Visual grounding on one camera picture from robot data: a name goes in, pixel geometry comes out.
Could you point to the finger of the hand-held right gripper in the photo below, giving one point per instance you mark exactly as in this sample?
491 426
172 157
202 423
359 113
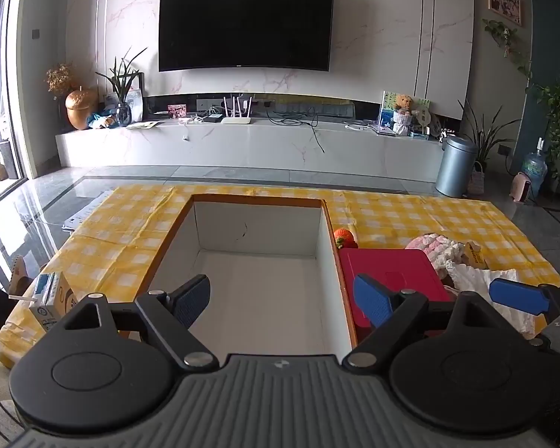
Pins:
518 296

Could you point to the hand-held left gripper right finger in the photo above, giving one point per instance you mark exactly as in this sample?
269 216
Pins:
372 301

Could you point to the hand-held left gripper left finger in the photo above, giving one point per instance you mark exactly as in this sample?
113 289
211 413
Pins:
193 297

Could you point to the white cloth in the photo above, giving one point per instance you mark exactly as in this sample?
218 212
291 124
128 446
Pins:
476 282

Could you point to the red cloth pouch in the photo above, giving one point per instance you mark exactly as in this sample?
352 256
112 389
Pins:
401 263

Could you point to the orange knitted toy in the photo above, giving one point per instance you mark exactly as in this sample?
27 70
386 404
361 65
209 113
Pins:
345 238

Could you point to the pink white knitted hat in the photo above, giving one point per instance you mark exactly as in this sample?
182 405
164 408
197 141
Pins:
434 247

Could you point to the orange cardboard box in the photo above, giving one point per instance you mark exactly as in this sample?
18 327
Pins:
256 228

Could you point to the yellow snack packet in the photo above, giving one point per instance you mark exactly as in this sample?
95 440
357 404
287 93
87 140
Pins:
475 254

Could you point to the yellow checked tablecloth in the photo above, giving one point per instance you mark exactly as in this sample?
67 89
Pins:
121 233

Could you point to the pink small heater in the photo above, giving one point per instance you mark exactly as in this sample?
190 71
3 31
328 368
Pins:
520 189

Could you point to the blue water bottle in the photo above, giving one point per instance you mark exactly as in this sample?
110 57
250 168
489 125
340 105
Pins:
534 168

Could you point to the printed papers under table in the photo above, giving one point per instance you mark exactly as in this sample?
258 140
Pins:
86 212

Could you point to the blue white carton pack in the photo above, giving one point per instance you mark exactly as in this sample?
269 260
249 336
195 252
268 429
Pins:
51 301

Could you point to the grey metal trash can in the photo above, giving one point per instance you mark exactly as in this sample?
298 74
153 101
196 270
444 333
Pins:
455 168

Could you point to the long-leaf potted plant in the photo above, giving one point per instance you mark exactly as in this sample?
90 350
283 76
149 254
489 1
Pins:
485 144

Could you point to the white marble television cabinet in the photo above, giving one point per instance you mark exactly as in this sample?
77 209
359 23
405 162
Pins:
242 149

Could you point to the brown slippers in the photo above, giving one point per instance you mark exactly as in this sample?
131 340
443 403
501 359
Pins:
21 273

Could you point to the small black box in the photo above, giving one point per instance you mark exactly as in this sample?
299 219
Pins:
212 118

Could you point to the papers on cabinet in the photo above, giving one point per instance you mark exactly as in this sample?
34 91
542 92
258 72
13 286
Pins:
142 124

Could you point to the white router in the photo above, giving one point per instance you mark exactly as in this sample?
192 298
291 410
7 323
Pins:
236 120

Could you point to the pink photo card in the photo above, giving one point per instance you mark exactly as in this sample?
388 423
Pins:
177 111

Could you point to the colourful picture book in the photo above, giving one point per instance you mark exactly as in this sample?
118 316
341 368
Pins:
386 112

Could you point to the white round hand fan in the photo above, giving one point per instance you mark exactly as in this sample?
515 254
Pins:
423 116

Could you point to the brown teddy bear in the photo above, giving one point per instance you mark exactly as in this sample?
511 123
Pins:
404 105

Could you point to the blue snack bag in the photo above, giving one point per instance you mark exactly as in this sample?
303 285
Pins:
100 120

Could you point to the white framed picture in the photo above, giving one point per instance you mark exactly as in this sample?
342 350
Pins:
134 102

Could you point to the green plant in blue vase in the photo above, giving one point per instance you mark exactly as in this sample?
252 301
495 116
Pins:
121 102

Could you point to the golden acorn jar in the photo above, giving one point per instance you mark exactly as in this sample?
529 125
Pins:
80 109

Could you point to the dried flower bunch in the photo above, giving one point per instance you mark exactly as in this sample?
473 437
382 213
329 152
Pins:
58 79

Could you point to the hanging vine plant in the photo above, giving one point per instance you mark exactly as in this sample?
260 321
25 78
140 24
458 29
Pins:
506 37

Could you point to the black wall television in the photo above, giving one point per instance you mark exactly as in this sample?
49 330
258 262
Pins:
245 23

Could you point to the framed wall picture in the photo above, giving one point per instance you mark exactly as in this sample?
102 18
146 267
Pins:
505 2

